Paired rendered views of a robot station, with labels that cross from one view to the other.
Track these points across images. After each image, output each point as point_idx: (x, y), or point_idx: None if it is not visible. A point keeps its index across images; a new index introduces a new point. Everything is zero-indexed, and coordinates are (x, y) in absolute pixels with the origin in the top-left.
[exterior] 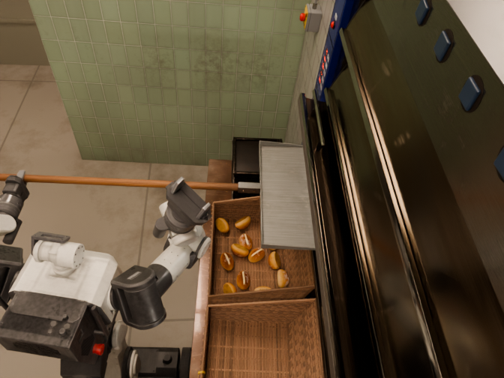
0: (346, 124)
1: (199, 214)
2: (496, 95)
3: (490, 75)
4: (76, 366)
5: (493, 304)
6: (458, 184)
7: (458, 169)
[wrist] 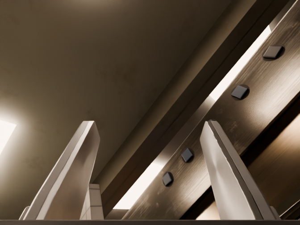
0: None
1: (236, 161)
2: (213, 110)
3: (206, 117)
4: None
5: None
6: (258, 123)
7: (248, 126)
